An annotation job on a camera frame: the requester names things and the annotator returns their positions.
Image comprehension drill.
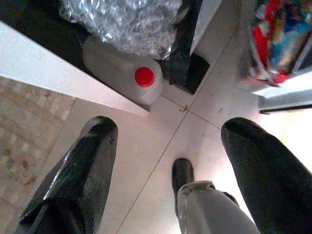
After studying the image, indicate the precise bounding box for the white fridge door shelf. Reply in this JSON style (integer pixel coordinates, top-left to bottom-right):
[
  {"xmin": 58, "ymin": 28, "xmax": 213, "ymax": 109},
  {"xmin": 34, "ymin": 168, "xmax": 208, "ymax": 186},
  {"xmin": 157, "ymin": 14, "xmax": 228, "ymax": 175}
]
[{"xmin": 252, "ymin": 70, "xmax": 312, "ymax": 115}]

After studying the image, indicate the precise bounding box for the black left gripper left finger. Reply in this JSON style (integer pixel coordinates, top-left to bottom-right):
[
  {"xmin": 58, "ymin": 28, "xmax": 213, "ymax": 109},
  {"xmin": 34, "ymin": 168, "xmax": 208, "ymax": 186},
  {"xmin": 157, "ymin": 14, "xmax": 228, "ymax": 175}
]
[{"xmin": 14, "ymin": 116, "xmax": 119, "ymax": 234}]

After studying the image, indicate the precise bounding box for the colourful printed package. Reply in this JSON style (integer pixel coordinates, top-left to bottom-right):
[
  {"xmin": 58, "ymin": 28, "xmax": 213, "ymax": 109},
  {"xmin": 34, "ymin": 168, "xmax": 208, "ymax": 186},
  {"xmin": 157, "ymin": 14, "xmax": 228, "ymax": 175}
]
[{"xmin": 250, "ymin": 0, "xmax": 312, "ymax": 86}]

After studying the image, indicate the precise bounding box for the white jug with red cap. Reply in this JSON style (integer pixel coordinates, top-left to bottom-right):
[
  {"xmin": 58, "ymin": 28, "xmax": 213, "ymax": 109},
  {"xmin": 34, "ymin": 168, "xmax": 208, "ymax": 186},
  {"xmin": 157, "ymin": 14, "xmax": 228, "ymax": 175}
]
[{"xmin": 81, "ymin": 41, "xmax": 163, "ymax": 105}]

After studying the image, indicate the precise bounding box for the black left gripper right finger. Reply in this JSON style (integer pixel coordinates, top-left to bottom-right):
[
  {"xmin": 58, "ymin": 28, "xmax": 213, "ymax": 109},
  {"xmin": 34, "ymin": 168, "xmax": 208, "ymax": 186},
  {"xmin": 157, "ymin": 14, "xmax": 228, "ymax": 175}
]
[{"xmin": 220, "ymin": 117, "xmax": 312, "ymax": 234}]

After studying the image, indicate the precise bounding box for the white flat board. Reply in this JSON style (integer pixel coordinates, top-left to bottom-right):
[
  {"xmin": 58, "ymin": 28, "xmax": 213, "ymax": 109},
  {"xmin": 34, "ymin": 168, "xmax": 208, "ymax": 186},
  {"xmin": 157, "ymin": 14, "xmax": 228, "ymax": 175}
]
[{"xmin": 0, "ymin": 20, "xmax": 150, "ymax": 117}]

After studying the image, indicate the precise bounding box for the white upright panel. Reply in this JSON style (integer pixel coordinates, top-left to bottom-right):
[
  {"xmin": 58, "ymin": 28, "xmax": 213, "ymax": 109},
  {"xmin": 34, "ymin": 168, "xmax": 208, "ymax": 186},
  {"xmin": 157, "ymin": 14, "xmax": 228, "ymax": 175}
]
[{"xmin": 190, "ymin": 0, "xmax": 224, "ymax": 61}]

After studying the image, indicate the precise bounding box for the clear bubble wrap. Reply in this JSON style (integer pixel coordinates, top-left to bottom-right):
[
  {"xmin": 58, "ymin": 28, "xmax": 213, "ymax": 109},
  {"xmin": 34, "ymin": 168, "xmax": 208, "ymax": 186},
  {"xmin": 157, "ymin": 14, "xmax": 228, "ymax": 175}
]
[{"xmin": 58, "ymin": 0, "xmax": 183, "ymax": 60}]

